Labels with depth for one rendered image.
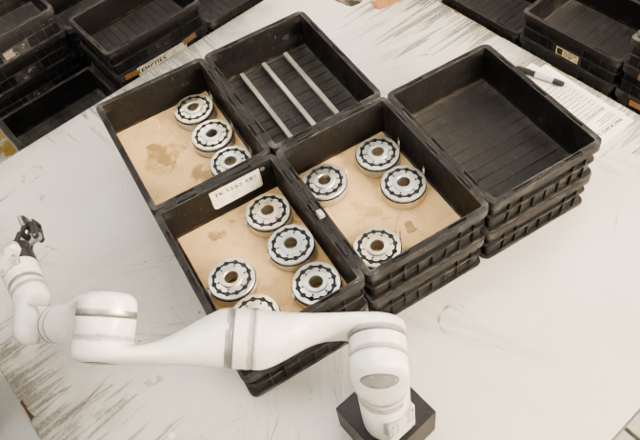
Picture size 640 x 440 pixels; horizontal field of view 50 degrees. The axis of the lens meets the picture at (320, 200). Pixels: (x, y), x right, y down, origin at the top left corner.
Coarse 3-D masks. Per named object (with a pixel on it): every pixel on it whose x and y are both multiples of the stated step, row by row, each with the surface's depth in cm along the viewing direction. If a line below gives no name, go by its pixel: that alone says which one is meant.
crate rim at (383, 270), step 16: (352, 112) 159; (400, 112) 157; (320, 128) 157; (288, 144) 156; (304, 192) 147; (480, 208) 139; (464, 224) 138; (432, 240) 136; (352, 256) 136; (416, 256) 136; (368, 272) 133; (384, 272) 134
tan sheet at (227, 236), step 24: (240, 216) 157; (192, 240) 155; (216, 240) 154; (240, 240) 153; (264, 240) 153; (192, 264) 151; (216, 264) 150; (264, 264) 149; (264, 288) 145; (288, 288) 145
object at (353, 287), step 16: (256, 160) 154; (272, 160) 153; (224, 176) 152; (288, 176) 150; (192, 192) 150; (176, 208) 149; (160, 224) 146; (320, 224) 141; (336, 240) 138; (176, 256) 141; (192, 288) 136; (352, 288) 132; (208, 304) 133; (320, 304) 130
